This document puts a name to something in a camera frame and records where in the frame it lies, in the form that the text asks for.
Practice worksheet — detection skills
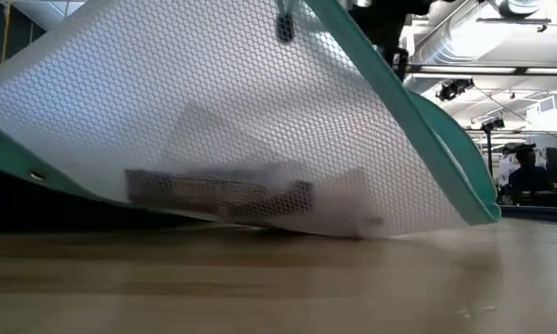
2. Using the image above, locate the black tripod stand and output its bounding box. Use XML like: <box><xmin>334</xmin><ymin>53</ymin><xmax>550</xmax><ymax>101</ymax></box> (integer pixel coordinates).
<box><xmin>480</xmin><ymin>117</ymin><xmax>507</xmax><ymax>187</ymax></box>

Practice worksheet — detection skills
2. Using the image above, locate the flat brown box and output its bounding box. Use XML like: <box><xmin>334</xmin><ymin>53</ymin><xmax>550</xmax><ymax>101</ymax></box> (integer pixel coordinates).
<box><xmin>123</xmin><ymin>166</ymin><xmax>316</xmax><ymax>220</ymax></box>

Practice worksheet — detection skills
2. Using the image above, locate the black aluminium table frame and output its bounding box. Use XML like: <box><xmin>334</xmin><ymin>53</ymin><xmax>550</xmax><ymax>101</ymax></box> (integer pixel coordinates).
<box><xmin>499</xmin><ymin>204</ymin><xmax>557</xmax><ymax>225</ymax></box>

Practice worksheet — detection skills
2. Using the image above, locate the long ceiling light fixture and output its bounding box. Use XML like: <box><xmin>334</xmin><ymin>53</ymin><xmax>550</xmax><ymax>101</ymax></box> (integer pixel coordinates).
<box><xmin>407</xmin><ymin>64</ymin><xmax>557</xmax><ymax>77</ymax></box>

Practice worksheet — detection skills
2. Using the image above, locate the white cloth item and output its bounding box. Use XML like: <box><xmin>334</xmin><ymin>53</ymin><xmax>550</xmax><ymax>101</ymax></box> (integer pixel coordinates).
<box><xmin>498</xmin><ymin>152</ymin><xmax>516</xmax><ymax>187</ymax></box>

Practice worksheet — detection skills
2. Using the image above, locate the black backpack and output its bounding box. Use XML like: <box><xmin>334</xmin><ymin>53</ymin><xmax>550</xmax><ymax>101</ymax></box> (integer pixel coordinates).
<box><xmin>0</xmin><ymin>161</ymin><xmax>214</xmax><ymax>235</ymax></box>

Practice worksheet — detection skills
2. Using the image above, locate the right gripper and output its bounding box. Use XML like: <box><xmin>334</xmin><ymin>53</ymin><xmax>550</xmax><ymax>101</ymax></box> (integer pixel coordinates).
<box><xmin>349</xmin><ymin>0</ymin><xmax>450</xmax><ymax>84</ymax></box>

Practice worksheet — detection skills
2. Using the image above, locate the silver ventilation duct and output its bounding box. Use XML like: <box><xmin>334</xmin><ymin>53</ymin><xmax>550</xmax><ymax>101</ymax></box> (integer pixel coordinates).
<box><xmin>412</xmin><ymin>0</ymin><xmax>544</xmax><ymax>66</ymax></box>

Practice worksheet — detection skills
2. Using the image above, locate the yellow hanging cable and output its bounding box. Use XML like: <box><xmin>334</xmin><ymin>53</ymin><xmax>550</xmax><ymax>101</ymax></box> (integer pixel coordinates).
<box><xmin>0</xmin><ymin>0</ymin><xmax>11</xmax><ymax>64</ymax></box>

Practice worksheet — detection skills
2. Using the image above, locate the person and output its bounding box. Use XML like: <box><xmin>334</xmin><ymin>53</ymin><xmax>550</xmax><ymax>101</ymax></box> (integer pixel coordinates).
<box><xmin>508</xmin><ymin>142</ymin><xmax>557</xmax><ymax>206</ymax></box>

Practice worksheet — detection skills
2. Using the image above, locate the white mesh zip pouch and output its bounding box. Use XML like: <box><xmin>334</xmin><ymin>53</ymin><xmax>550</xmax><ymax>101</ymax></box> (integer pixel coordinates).
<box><xmin>0</xmin><ymin>0</ymin><xmax>503</xmax><ymax>240</ymax></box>

